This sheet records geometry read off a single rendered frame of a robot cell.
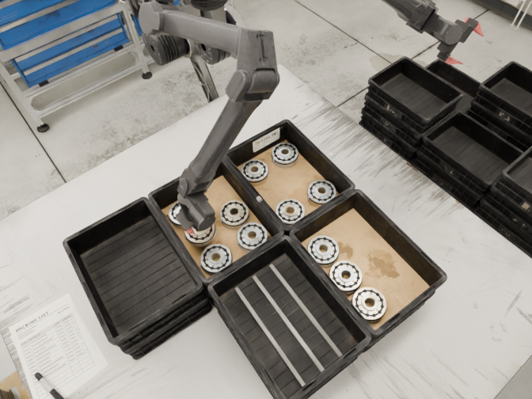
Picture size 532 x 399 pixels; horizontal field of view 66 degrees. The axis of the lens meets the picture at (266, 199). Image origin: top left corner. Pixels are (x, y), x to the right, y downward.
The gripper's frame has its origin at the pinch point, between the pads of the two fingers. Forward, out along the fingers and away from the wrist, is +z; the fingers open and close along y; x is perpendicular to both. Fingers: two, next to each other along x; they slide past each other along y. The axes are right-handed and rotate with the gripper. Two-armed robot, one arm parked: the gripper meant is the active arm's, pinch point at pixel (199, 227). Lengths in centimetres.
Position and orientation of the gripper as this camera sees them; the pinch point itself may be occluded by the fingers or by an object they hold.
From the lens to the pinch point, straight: 136.8
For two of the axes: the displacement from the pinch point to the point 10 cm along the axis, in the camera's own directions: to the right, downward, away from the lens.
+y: 8.2, -5.1, 2.7
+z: 0.4, 5.2, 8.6
